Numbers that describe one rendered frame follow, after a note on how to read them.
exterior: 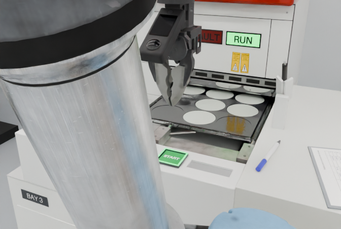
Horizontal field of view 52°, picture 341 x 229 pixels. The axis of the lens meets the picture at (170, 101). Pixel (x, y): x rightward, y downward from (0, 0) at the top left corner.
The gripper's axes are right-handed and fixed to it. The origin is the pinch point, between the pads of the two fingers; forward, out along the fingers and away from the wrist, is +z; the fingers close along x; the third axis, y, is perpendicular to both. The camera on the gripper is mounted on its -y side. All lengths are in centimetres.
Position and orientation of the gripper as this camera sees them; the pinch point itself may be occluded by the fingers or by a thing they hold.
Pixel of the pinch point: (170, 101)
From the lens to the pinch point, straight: 69.2
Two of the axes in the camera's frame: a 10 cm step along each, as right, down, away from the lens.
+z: 0.0, 9.2, 3.9
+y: 4.1, -3.5, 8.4
